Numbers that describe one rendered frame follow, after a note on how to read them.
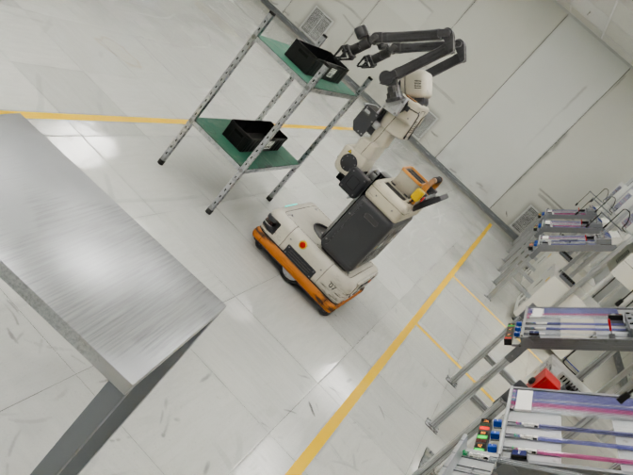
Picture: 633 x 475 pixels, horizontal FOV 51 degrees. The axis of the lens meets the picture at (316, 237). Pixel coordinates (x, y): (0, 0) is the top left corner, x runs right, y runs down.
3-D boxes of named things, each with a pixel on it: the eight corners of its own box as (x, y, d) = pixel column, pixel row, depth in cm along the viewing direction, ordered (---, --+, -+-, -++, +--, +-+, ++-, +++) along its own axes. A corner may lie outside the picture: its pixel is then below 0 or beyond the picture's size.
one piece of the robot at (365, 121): (378, 142, 407) (402, 115, 399) (365, 141, 381) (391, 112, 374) (360, 124, 409) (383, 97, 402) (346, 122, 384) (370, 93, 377)
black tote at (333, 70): (304, 74, 373) (317, 58, 370) (284, 54, 376) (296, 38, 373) (338, 83, 426) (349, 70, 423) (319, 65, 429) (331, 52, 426)
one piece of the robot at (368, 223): (362, 274, 435) (451, 180, 407) (334, 290, 384) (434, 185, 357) (326, 237, 441) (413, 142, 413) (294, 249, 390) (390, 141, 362)
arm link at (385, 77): (460, 49, 345) (462, 51, 354) (449, 24, 345) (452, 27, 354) (381, 87, 361) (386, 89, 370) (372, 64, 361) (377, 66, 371)
